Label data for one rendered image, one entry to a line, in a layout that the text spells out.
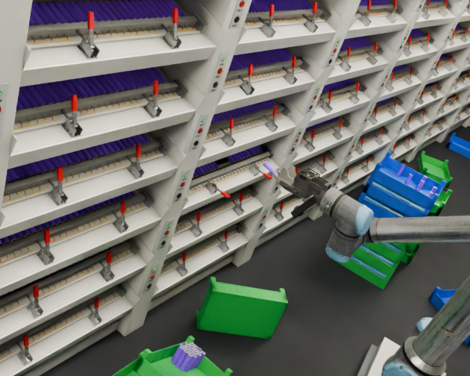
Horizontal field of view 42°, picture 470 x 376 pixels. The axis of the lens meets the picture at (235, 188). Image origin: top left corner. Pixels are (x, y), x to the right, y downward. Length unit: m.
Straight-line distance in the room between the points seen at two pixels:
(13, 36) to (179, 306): 1.50
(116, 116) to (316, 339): 1.41
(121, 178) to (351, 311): 1.46
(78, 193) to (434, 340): 1.17
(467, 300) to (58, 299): 1.19
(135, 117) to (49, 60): 0.36
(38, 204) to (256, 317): 1.13
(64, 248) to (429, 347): 1.15
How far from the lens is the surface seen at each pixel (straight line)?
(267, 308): 2.35
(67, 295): 1.86
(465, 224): 2.03
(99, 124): 1.50
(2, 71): 1.21
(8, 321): 1.76
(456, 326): 2.00
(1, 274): 1.61
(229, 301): 2.30
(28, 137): 1.38
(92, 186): 1.62
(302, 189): 2.07
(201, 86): 1.71
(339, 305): 2.81
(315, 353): 2.52
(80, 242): 1.74
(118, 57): 1.40
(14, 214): 1.48
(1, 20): 1.16
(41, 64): 1.27
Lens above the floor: 1.64
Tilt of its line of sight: 30 degrees down
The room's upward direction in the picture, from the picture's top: 21 degrees clockwise
